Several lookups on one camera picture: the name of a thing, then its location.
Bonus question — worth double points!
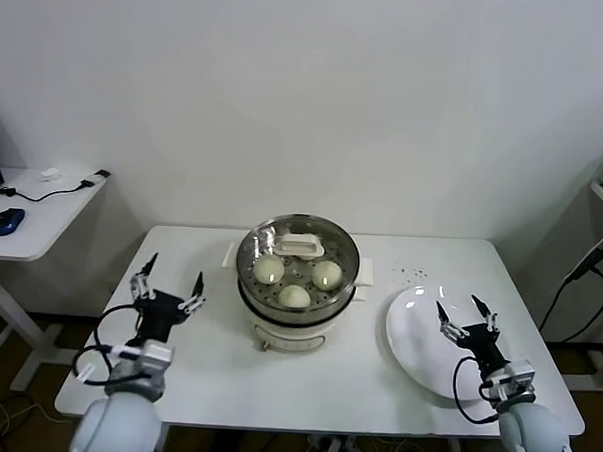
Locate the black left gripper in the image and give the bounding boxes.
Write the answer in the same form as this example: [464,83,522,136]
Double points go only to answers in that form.
[128,252,209,346]

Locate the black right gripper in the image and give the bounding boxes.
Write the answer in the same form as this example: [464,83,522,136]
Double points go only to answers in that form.
[433,292,511,375]

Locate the white steamed baozi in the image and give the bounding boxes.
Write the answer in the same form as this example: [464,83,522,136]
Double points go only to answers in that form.
[311,260,344,292]
[252,256,286,286]
[276,283,311,310]

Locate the glass pot lid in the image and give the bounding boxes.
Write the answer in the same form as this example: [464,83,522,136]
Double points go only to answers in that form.
[235,211,364,295]

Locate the stainless steel steamer basket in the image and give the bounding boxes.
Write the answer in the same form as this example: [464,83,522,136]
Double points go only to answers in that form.
[233,211,367,330]

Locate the white round plate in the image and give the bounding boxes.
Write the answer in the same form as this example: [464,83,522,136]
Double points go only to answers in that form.
[382,283,513,411]

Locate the scattered dark crumbs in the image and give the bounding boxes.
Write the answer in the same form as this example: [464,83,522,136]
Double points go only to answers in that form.
[391,262,429,286]

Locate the white electric cooker pot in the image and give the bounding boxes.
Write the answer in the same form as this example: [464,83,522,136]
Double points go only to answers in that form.
[219,237,379,358]

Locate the white side desk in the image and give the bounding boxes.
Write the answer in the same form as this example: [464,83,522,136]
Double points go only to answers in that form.
[0,165,116,394]

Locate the blue computer mouse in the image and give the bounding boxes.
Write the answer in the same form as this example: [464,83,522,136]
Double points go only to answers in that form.
[0,206,27,238]

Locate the white power strip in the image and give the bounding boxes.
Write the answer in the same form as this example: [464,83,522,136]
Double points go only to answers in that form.
[316,434,368,452]

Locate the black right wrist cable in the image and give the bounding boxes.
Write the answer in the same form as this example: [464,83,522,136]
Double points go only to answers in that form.
[450,355,502,425]

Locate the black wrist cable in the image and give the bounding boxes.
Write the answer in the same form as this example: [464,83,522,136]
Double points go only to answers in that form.
[450,355,502,425]
[71,300,152,388]

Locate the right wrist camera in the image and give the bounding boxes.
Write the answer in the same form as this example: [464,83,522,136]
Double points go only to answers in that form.
[478,357,537,402]

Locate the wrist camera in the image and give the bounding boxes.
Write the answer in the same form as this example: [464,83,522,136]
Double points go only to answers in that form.
[478,357,537,402]
[107,338,175,377]

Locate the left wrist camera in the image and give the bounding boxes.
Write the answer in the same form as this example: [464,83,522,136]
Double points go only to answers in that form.
[107,338,175,377]

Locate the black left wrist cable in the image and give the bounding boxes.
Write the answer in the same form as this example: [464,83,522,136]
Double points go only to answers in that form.
[71,300,152,388]

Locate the black power cable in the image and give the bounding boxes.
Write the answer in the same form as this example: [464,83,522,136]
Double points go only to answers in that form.
[540,229,603,346]

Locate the black adapter cable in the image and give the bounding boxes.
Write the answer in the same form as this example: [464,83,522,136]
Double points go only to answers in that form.
[0,164,114,205]

